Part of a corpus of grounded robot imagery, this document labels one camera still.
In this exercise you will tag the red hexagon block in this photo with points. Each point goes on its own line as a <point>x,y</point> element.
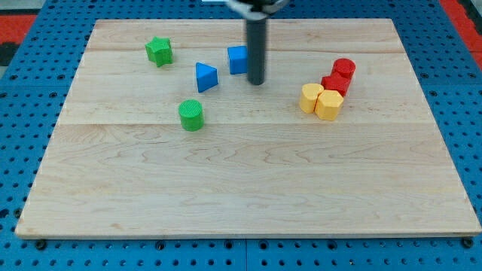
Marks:
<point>335,81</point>

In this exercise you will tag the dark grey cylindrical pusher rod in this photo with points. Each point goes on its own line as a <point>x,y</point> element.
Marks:
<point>256,40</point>

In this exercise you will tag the yellow hexagon block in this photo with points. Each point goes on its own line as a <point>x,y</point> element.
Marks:
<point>328,105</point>

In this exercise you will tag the red cylinder block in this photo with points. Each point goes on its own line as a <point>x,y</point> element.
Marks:
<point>344,67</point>

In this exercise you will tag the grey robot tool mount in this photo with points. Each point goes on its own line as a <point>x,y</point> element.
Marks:
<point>256,9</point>

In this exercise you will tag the green star block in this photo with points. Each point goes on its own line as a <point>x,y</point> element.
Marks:
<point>159,51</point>

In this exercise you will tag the blue cube block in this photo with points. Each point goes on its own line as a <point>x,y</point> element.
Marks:
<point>237,58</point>

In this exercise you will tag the light wooden board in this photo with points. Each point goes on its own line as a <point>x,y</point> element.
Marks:
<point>119,165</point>

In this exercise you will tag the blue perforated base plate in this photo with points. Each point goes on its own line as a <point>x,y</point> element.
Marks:
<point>37,80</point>

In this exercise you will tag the green cylinder block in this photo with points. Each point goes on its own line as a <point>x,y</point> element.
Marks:
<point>191,115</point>

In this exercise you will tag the blue triangle block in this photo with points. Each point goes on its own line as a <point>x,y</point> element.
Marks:
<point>206,76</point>

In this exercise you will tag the yellow heart block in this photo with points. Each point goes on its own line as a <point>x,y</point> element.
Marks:
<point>308,97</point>

